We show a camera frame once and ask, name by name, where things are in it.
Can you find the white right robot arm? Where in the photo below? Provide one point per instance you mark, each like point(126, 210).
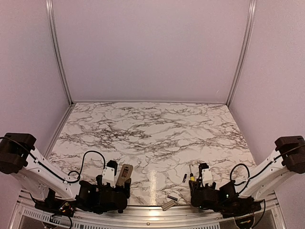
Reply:
point(245, 194)

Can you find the aluminium front table rail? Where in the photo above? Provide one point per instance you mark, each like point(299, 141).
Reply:
point(26, 216)

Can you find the yellow handled screwdriver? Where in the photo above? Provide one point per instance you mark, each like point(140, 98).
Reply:
point(191, 175)

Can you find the aluminium corner post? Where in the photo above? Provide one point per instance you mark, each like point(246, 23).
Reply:
point(57, 52)
point(244, 48)

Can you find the right aluminium corner post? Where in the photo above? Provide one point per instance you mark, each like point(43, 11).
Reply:
point(244, 48)

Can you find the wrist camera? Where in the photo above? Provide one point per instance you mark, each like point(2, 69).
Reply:
point(109, 173)
point(205, 175)

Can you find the grey battery compartment cover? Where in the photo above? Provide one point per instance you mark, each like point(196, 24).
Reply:
point(168, 205)

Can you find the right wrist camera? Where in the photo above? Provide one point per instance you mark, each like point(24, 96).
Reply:
point(205, 175)

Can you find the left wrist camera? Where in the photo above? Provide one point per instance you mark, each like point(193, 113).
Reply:
point(109, 173)

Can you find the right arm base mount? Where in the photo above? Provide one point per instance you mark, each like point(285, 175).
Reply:
point(239, 207)

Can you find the left aluminium corner post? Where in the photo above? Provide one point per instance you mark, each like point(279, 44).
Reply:
point(57, 52)

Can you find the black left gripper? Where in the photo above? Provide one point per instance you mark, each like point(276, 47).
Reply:
point(127, 189)

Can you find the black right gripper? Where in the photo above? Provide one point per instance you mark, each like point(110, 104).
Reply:
point(195, 186)

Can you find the white remote control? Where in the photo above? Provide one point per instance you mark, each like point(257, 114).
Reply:
point(124, 175)

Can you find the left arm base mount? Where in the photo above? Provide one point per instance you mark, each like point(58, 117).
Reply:
point(55, 205)

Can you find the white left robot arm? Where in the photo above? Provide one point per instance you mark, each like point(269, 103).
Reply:
point(56, 192)

